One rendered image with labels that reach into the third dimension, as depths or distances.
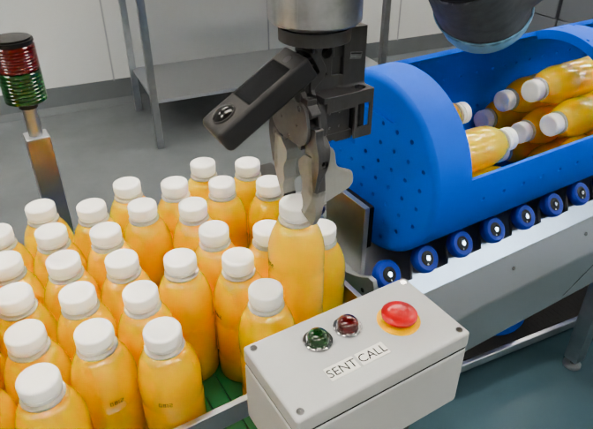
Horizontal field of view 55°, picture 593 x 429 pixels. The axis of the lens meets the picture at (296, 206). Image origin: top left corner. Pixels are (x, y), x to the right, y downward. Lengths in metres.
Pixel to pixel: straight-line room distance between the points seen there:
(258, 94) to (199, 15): 3.67
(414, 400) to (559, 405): 1.51
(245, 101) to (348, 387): 0.28
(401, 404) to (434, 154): 0.33
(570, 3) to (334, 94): 4.29
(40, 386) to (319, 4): 0.42
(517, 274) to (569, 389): 1.10
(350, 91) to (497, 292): 0.57
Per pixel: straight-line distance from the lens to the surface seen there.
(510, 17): 0.59
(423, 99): 0.79
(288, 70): 0.55
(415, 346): 0.57
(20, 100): 0.99
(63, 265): 0.72
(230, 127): 0.54
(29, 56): 0.97
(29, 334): 0.65
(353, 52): 0.59
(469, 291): 1.00
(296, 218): 0.63
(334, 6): 0.53
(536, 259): 1.11
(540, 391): 2.11
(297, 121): 0.57
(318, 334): 0.55
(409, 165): 0.81
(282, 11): 0.54
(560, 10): 4.88
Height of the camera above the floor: 1.50
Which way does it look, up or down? 32 degrees down
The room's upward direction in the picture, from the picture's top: straight up
